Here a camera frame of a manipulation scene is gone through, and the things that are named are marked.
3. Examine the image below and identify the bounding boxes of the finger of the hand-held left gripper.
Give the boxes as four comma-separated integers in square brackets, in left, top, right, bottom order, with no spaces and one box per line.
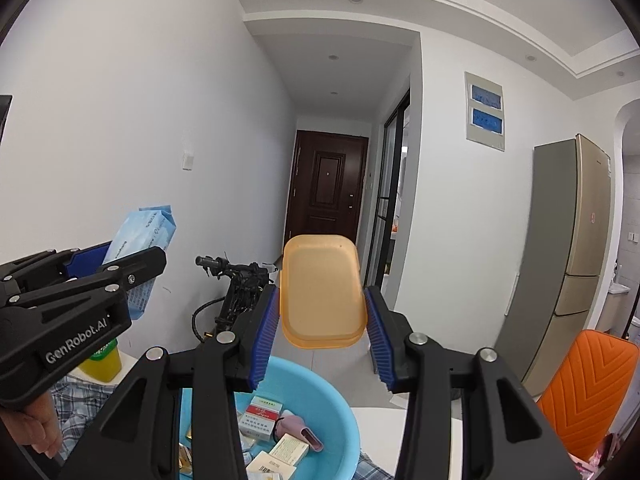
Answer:
[0,241,115,297]
[0,246,168,311]

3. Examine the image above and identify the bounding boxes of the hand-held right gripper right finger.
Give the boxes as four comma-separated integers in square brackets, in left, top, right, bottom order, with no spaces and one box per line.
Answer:
[364,285,573,480]

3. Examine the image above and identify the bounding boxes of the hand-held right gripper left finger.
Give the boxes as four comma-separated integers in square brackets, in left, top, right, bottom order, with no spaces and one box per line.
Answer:
[59,284,281,480]

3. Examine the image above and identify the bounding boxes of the light blue tissue packet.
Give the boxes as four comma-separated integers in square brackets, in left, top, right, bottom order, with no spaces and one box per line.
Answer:
[102,205,178,322]

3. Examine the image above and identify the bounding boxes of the blue plastic basin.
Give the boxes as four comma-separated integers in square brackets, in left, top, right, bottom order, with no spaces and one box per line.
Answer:
[177,355,361,480]

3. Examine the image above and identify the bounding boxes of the orange plastic tray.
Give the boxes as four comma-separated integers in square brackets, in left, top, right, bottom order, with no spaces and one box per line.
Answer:
[278,234,370,348]

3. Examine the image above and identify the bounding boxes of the yellow container with green lid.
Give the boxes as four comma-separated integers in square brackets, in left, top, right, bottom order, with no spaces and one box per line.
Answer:
[77,340,122,381]

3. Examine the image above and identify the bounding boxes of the person's left hand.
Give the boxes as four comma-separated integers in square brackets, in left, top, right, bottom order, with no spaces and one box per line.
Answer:
[4,392,63,458]

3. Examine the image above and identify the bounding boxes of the blue plaid cloth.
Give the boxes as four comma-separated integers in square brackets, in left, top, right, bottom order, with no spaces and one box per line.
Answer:
[50,374,396,480]

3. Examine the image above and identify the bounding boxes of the red and white box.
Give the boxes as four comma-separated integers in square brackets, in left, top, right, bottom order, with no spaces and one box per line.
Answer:
[239,396,286,442]

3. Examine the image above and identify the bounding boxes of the pink plastic case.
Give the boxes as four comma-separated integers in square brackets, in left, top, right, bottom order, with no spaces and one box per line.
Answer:
[272,410,325,453]

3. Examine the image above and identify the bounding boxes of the cream cardboard box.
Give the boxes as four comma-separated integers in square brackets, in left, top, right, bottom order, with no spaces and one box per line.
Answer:
[270,432,309,467]

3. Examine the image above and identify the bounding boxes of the white barcode box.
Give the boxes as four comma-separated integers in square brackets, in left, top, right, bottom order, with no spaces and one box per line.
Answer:
[246,451,297,480]

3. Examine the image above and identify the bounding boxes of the gold foil packet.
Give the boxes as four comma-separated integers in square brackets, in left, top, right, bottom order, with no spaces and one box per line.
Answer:
[179,422,196,476]

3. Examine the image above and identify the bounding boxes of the black framed glass door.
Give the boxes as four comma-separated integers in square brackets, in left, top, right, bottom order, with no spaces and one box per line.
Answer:
[364,89,411,288]

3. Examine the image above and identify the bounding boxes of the dark brown door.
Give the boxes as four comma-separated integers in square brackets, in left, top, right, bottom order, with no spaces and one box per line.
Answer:
[283,130,370,261]

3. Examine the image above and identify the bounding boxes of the orange chair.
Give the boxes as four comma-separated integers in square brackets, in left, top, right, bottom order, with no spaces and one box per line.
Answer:
[536,329,640,466]

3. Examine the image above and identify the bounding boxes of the gold refrigerator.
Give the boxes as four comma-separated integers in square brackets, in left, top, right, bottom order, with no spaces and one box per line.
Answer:
[492,133,613,398]

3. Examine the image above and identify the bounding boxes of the grey electrical panel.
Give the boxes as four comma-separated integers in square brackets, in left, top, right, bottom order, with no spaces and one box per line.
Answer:
[464,71,507,151]

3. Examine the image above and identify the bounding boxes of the black wall screen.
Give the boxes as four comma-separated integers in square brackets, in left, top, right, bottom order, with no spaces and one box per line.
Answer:
[0,95,13,146]

